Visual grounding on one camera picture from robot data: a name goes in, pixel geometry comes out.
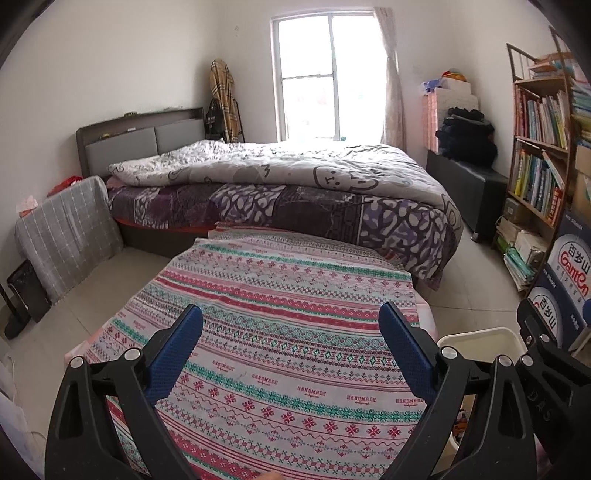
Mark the dark clothes pile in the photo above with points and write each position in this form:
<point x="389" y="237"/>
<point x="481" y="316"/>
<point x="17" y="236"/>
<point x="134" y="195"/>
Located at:
<point x="466" y="138"/>

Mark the white plastic bag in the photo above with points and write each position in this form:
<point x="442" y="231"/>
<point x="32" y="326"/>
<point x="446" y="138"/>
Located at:
<point x="7" y="397"/>

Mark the stack of flat books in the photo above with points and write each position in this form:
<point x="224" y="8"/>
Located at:
<point x="521" y="263"/>

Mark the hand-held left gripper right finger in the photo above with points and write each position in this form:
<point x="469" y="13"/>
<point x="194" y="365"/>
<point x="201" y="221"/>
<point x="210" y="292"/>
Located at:
<point x="406" y="350"/>

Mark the plaid coat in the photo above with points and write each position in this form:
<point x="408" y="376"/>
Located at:
<point x="221" y="87"/>

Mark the wooden bookshelf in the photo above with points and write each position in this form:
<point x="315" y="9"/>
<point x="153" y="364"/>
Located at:
<point x="538" y="84"/>

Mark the red cloth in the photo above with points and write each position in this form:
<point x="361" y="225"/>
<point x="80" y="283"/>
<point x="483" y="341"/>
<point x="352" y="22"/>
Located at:
<point x="64" y="184"/>

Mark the white cartoon quilt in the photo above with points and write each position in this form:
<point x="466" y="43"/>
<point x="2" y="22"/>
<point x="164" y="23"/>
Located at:
<point x="277" y="166"/>

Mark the row of upright books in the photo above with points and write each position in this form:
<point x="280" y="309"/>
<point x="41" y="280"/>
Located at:
<point x="540" y="120"/>
<point x="535" y="184"/>

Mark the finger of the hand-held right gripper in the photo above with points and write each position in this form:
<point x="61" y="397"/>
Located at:
<point x="531" y="323"/>

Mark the small cardboard box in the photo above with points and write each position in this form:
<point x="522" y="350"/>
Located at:
<point x="515" y="210"/>

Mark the person's left hand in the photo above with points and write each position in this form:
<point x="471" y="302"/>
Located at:
<point x="270" y="477"/>

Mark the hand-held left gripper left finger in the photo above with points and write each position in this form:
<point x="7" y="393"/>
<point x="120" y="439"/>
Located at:
<point x="173" y="355"/>

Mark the grey checked cushion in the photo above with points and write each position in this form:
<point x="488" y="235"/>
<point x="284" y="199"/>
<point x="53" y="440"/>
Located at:
<point x="64" y="230"/>

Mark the black heater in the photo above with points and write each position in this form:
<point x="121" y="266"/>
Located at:
<point x="27" y="290"/>

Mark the stack of papers and books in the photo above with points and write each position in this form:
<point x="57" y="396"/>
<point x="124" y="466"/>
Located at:
<point x="581" y="110"/>

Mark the pink white drawer cabinet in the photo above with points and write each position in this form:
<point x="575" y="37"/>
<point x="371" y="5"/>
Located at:
<point x="431" y="120"/>

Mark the brown cardboard box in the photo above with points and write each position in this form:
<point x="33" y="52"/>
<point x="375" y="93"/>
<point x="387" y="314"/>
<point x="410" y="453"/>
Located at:
<point x="581" y="203"/>
<point x="582" y="161"/>

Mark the black storage bench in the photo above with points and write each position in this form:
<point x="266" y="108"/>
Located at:
<point x="480" y="198"/>

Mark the white plastic bin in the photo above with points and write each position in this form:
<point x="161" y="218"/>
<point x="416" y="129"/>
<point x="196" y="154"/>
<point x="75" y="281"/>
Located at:
<point x="480" y="341"/>

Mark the small pile of books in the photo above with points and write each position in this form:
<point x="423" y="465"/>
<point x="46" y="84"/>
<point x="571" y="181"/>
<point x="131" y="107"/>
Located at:
<point x="551" y="69"/>

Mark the pale curtain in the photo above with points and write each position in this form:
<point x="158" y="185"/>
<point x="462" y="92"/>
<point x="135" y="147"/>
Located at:
<point x="392" y="92"/>

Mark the blue plastic item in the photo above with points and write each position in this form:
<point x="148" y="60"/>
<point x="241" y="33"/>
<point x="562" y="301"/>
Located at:
<point x="431" y="85"/>

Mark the purple patterned bedspread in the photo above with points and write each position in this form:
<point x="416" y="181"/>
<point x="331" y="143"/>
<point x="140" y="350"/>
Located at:
<point x="300" y="212"/>

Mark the navy printed carton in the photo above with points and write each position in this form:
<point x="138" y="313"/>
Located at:
<point x="549" y="309"/>
<point x="570" y="272"/>

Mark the grey upholstered headboard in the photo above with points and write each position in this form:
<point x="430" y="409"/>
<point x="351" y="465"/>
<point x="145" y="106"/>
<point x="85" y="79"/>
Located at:
<point x="138" y="138"/>

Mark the window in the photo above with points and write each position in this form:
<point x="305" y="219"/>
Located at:
<point x="304" y="46"/>

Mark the patterned striped tablecloth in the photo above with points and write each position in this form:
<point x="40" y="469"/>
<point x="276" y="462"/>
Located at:
<point x="286" y="369"/>

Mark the pink tissue packet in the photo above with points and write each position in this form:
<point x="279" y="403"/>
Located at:
<point x="27" y="205"/>

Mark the dark bed base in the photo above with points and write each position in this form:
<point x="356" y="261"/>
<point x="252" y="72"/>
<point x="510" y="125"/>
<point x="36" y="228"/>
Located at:
<point x="152" y="237"/>

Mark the black bag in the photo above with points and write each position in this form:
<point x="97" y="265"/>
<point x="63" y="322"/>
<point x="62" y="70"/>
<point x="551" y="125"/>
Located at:
<point x="213" y="120"/>

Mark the colourful toy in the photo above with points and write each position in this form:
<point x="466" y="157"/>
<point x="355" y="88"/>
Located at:
<point x="455" y="75"/>

